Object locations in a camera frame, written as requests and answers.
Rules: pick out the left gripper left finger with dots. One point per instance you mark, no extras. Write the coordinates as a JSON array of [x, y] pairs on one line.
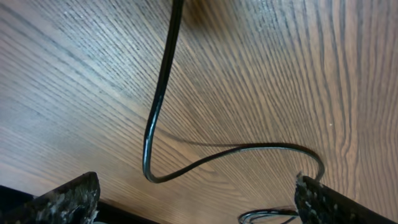
[[73, 202]]

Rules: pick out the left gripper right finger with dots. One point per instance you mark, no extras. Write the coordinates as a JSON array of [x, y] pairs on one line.
[[319, 204]]

